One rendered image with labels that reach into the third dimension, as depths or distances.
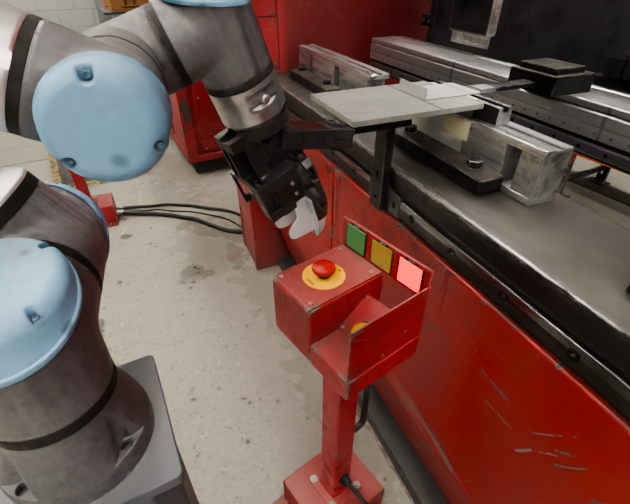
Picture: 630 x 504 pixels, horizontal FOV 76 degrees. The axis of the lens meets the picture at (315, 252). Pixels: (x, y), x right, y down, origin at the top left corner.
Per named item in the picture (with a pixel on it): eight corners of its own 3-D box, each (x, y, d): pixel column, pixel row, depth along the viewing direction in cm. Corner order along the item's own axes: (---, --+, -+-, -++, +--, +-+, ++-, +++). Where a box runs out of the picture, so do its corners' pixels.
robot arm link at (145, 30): (12, 68, 30) (150, 6, 30) (42, 44, 38) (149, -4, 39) (85, 159, 35) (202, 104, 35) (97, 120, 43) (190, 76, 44)
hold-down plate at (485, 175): (386, 139, 92) (387, 126, 90) (406, 136, 94) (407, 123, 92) (476, 197, 70) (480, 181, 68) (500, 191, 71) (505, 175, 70)
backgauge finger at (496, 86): (450, 91, 85) (455, 65, 82) (542, 79, 93) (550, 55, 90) (491, 106, 76) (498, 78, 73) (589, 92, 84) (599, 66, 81)
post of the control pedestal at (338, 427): (320, 480, 104) (322, 336, 72) (336, 468, 107) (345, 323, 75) (333, 499, 101) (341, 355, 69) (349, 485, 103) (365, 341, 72)
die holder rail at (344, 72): (299, 74, 145) (298, 44, 140) (314, 72, 147) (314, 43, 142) (366, 113, 108) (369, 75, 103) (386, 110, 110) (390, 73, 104)
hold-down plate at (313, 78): (289, 78, 140) (289, 69, 138) (304, 77, 142) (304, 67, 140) (325, 100, 118) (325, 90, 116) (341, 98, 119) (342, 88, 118)
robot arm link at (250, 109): (250, 55, 46) (291, 67, 41) (265, 92, 49) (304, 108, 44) (196, 88, 44) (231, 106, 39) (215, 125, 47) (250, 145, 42)
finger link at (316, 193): (304, 212, 58) (283, 164, 51) (313, 205, 58) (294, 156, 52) (324, 226, 55) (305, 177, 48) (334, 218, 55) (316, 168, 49)
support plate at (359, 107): (310, 99, 78) (310, 93, 77) (424, 85, 86) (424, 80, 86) (353, 128, 64) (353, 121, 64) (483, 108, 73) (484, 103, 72)
